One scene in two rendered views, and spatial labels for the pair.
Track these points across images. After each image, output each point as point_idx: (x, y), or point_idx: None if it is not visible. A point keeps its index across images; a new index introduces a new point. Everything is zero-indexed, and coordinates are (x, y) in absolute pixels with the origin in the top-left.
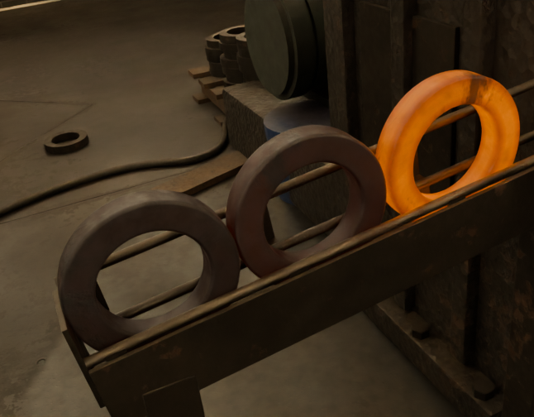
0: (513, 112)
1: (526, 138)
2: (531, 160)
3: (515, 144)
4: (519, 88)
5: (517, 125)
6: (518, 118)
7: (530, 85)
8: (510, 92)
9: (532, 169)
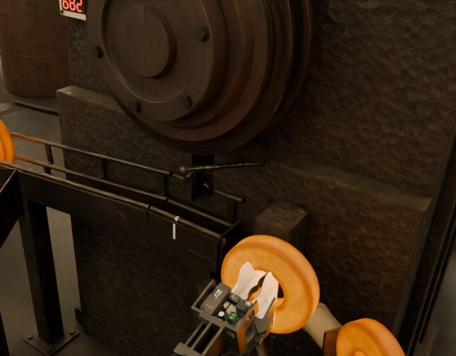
0: None
1: (32, 161)
2: (2, 162)
3: (3, 152)
4: (36, 139)
5: (1, 145)
6: (1, 143)
7: (39, 140)
8: (32, 138)
9: (0, 165)
